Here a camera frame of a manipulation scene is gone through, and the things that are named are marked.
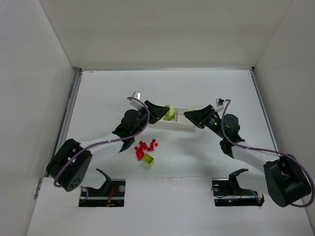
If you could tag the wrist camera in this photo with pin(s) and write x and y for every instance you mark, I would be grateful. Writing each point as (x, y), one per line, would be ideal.
(220, 102)
(136, 95)

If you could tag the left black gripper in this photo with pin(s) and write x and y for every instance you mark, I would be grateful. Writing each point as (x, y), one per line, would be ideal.
(146, 112)

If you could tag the pale green lego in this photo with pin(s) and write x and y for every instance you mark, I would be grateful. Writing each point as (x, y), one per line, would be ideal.
(170, 115)

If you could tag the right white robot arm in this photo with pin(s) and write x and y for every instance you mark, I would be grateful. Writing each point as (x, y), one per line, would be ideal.
(281, 176)

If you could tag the lime green long lego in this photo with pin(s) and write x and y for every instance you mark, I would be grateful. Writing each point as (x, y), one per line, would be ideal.
(149, 160)

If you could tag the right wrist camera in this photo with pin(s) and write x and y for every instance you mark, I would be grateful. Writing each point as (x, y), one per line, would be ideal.
(220, 102)

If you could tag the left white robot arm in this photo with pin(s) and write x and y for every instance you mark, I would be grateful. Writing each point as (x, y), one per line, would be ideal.
(70, 164)

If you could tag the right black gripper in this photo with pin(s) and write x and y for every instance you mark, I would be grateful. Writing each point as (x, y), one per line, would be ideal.
(205, 117)

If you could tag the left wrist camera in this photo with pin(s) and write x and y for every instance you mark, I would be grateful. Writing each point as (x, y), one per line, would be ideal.
(136, 95)

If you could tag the white three-compartment tray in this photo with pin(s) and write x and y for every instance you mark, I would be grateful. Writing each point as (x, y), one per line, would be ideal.
(179, 122)

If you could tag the red lego pile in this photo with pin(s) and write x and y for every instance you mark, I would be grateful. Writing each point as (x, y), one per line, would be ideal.
(143, 147)

